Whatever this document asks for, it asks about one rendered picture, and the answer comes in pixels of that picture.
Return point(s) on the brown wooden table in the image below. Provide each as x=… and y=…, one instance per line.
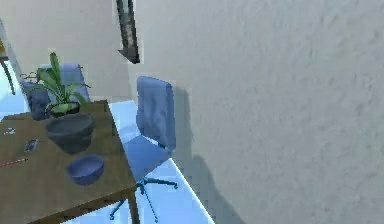
x=46, y=186

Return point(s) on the blue bowl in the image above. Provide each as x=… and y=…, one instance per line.
x=86, y=169

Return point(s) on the red pencil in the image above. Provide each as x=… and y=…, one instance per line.
x=13, y=162

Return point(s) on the dark cell phone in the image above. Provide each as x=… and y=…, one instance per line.
x=31, y=145

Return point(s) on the small white blue object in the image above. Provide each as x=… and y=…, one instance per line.
x=9, y=131

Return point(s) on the gray ceramic plant pot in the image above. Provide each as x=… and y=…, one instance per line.
x=70, y=130

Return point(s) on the green leafy house plant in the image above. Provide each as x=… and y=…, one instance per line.
x=60, y=87

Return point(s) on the dark framed wall picture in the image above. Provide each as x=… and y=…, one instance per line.
x=129, y=33

